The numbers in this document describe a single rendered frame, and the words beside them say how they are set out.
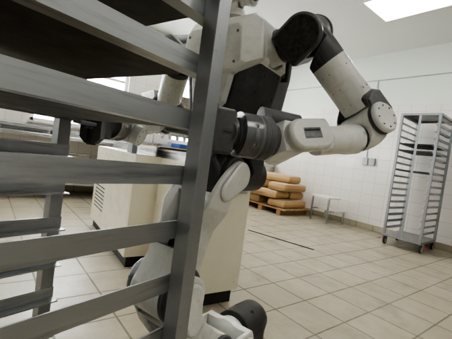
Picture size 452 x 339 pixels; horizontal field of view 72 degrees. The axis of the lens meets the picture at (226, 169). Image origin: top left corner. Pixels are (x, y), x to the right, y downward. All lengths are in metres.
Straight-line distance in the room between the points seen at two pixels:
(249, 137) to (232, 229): 1.38
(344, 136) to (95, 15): 0.54
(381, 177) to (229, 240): 4.16
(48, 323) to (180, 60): 0.38
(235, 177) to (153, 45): 0.48
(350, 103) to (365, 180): 5.07
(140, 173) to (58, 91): 0.15
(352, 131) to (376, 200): 5.04
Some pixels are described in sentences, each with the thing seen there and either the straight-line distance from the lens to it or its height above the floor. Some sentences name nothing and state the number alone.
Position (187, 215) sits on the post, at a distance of 0.50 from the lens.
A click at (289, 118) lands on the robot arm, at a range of 0.67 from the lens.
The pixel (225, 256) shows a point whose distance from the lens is 1.95.
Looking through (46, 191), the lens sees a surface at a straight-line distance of 0.85.
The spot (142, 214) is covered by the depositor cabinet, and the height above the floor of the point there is 0.40.
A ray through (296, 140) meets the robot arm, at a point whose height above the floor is 0.96.
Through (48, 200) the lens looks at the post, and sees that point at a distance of 0.87.
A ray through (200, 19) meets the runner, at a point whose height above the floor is 1.13.
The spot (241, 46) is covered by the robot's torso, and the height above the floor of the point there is 1.19.
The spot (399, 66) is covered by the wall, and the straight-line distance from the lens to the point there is 6.04.
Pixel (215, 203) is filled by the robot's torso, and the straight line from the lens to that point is 0.81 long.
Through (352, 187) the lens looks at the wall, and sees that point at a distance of 5.98.
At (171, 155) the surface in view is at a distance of 2.21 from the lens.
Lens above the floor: 0.91
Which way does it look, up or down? 2 degrees down
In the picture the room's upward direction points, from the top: 8 degrees clockwise
